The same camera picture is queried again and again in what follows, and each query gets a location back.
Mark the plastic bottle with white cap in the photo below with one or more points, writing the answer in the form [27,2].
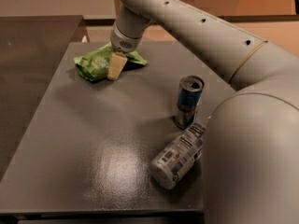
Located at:
[179,156]

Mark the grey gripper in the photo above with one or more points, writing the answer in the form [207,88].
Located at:
[125,42]

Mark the blue silver redbull can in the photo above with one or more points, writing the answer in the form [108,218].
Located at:
[189,93]

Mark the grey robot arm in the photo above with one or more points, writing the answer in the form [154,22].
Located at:
[250,155]

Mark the green rice chip bag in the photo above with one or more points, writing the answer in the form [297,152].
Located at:
[93,66]

